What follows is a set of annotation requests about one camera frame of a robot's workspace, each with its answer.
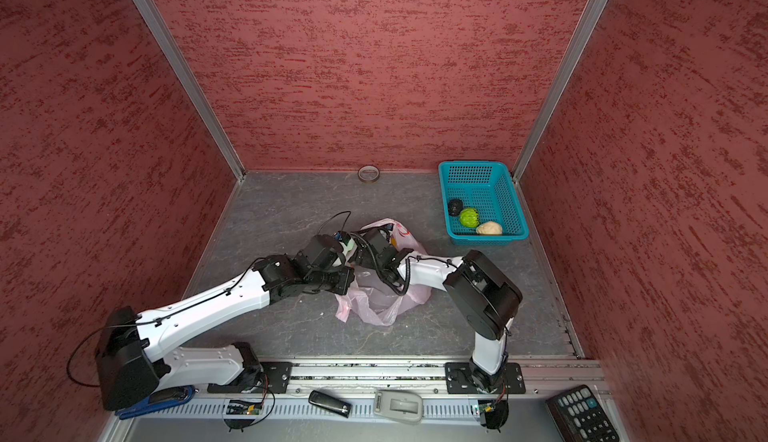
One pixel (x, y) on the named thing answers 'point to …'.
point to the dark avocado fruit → (455, 206)
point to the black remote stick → (330, 403)
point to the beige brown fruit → (489, 228)
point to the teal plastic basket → (489, 188)
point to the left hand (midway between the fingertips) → (352, 284)
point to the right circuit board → (493, 413)
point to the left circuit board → (239, 407)
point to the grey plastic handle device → (399, 405)
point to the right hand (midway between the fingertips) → (366, 261)
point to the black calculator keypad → (580, 417)
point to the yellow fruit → (393, 241)
